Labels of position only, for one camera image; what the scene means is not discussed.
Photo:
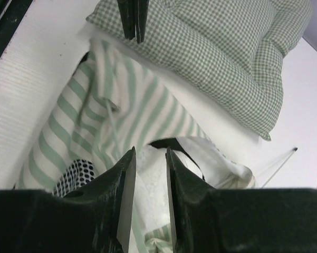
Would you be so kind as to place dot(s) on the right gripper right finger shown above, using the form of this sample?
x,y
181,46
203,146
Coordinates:
x,y
206,219

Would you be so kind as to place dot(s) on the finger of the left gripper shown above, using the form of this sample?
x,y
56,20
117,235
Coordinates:
x,y
141,19
127,14

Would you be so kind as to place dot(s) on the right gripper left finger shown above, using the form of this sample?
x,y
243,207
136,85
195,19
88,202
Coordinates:
x,y
94,218

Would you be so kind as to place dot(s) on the green striped pet tent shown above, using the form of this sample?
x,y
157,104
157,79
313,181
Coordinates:
x,y
76,144

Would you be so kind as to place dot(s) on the green checkered cushion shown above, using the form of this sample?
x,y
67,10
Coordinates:
x,y
230,50

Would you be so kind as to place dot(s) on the black mounting rail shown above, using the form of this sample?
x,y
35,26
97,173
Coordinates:
x,y
11,14

